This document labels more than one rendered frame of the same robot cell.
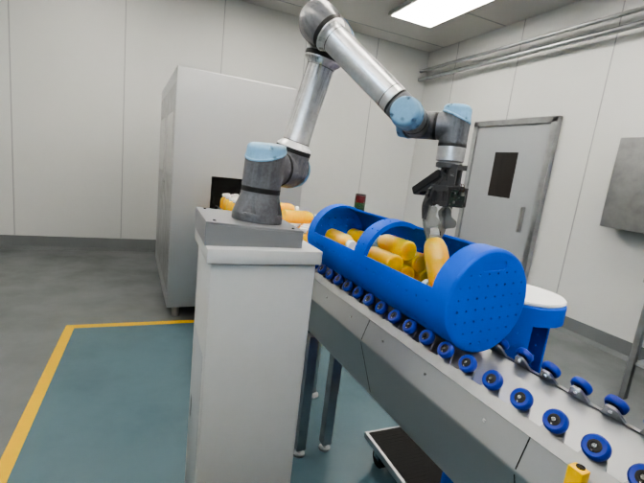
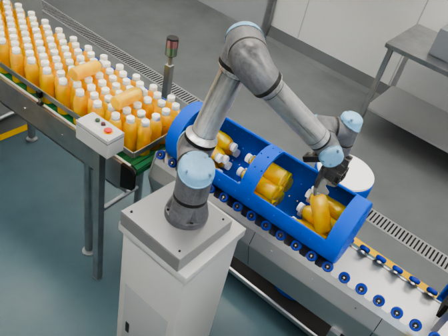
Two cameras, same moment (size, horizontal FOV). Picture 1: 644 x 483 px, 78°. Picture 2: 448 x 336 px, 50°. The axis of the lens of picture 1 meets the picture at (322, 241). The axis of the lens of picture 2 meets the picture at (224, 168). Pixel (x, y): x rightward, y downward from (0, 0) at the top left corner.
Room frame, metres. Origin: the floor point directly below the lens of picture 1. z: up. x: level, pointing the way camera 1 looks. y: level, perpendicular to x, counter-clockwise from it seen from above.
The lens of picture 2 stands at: (0.20, 0.79, 2.41)
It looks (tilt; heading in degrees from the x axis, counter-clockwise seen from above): 40 degrees down; 325
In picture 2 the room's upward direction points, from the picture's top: 14 degrees clockwise
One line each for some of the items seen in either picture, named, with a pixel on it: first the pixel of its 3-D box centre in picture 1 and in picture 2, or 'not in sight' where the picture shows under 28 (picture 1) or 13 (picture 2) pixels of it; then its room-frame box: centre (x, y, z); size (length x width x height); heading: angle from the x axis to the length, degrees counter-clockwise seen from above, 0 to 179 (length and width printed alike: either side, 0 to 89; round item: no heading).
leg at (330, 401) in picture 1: (332, 392); not in sight; (1.78, -0.13, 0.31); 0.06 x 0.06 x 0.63; 26
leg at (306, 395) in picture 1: (305, 396); not in sight; (1.72, -0.01, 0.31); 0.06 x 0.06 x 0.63; 26
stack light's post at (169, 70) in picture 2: not in sight; (160, 143); (2.31, -0.19, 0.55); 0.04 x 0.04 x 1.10; 26
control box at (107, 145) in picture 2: not in sight; (99, 135); (1.86, 0.31, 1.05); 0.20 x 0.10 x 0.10; 26
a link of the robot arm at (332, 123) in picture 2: (416, 124); (321, 129); (1.14, -0.22, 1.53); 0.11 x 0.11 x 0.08; 67
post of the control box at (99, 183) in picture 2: not in sight; (98, 219); (1.86, 0.31, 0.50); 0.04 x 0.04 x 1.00; 26
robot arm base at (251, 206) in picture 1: (259, 203); (188, 203); (1.19, 0.20, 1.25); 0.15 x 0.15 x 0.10
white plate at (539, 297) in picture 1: (521, 292); (345, 171); (1.37, -0.72, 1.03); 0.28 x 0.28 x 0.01
